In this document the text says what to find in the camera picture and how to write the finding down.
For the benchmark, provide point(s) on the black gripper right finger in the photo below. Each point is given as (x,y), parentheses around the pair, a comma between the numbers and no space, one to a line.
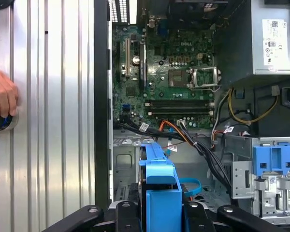
(195,217)

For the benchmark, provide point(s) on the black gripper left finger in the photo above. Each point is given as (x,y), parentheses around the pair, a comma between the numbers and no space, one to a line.
(126,217)

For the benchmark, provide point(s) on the hard disk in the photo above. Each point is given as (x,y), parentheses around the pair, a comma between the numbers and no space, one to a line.
(164,212)

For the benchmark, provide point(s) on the grey disk bay cage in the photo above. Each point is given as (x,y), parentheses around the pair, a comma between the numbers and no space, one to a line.
(124,164)

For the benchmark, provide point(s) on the person's hand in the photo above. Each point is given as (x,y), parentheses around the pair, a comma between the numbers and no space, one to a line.
(2,94)

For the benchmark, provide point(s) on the grey drive cage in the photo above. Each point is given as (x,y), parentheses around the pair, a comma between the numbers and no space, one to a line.
(241,178)

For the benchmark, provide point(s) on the white board connector plug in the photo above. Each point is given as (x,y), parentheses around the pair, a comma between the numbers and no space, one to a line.
(181,122)

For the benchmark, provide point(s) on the blue drive cage latch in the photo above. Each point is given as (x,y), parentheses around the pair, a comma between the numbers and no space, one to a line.
(275,157)

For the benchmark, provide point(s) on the black RAM slot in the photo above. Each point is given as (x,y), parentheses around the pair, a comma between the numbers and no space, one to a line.
(178,101)
(178,105)
(178,110)

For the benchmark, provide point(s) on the green motherboard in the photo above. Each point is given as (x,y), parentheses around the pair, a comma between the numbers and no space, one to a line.
(135,96)

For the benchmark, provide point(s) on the black PC case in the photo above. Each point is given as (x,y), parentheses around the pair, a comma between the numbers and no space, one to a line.
(101,96)

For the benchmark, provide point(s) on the locking lever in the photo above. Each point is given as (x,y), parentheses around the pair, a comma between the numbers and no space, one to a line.
(219,88)

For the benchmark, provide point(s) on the metal socket cover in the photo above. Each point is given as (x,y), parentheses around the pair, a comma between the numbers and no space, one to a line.
(193,78)

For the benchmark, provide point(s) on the CPU socket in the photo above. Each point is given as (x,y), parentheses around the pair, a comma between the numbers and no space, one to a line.
(178,78)

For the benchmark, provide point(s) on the black expansion slot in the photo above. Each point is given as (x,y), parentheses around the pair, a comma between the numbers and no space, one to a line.
(118,60)

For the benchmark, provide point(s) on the silver coin cell battery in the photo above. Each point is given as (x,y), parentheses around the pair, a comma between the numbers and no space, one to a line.
(136,60)

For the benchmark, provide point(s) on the white expansion slot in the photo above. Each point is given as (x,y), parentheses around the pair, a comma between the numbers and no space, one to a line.
(127,58)

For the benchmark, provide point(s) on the grey power supply unit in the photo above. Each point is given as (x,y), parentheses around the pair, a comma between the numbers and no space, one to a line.
(256,36)

